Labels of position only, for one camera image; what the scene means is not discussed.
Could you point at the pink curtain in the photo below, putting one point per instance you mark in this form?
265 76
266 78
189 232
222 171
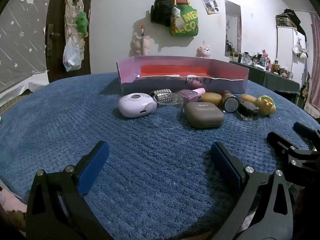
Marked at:
315 67

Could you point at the black bag on wardrobe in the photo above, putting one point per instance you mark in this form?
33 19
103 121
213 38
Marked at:
296 17

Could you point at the star-printed grey sheet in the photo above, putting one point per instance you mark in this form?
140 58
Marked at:
20 42

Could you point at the clear round lid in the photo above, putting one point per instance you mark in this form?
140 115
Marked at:
165 123

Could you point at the photo wall poster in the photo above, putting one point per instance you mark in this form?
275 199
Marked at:
210 5

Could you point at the white plush toy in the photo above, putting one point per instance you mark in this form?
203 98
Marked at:
176 12

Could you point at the brown eyeshadow compact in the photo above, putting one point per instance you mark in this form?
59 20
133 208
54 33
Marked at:
203 115

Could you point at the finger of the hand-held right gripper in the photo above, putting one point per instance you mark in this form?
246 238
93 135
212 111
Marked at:
278 141
303 130

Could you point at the dark brown door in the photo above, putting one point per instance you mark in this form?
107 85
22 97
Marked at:
56 10

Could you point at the white wardrobe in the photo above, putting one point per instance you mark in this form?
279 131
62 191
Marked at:
285 42

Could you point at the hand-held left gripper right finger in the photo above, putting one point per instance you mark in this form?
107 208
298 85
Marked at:
225 166

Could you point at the silver studded cylinder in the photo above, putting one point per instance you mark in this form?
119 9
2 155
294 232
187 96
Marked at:
161 91

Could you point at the hanging white plush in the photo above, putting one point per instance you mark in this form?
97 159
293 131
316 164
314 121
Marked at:
301 50

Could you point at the green plush toy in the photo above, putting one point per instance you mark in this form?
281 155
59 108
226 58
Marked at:
82 22

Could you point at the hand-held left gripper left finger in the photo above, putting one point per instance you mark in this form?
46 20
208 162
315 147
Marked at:
92 167

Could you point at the green tote bag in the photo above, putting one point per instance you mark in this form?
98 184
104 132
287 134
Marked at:
187 26

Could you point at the small pink plush toy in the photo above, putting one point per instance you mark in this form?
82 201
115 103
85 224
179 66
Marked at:
203 52

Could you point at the clear plastic cup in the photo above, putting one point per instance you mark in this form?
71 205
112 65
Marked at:
167 102

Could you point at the group of cosmetic bottles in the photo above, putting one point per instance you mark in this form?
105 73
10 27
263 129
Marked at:
265 61

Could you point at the wall mirror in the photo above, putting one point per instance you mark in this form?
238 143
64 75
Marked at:
232 25

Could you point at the translucent plastic bag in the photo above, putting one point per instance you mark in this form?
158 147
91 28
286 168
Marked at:
71 57

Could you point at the pink cardboard box red floor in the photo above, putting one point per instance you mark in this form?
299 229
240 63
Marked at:
175 62

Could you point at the orange round macaron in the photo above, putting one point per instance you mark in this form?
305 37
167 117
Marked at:
211 98
248 98

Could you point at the purple nail polish bottle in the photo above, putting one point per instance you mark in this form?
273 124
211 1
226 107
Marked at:
188 95

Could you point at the hanging cloth organizer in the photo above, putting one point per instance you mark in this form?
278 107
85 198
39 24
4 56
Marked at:
72 7

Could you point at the black backpack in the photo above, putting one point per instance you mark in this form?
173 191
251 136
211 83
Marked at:
162 10

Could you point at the dark suitcase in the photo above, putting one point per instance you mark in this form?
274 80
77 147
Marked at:
283 20

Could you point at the lavender rounded device case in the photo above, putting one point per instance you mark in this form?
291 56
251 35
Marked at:
135 106

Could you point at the table with dark cloth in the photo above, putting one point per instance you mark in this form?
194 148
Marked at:
275 80

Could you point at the white plastic sheet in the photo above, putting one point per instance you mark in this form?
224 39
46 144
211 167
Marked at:
15 92

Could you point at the pink plush bear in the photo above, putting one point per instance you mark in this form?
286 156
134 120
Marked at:
136 45

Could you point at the yellow green toy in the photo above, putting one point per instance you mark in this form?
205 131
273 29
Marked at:
266 105

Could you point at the dark star-print nail polish bottle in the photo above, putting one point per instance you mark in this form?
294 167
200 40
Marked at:
247 110

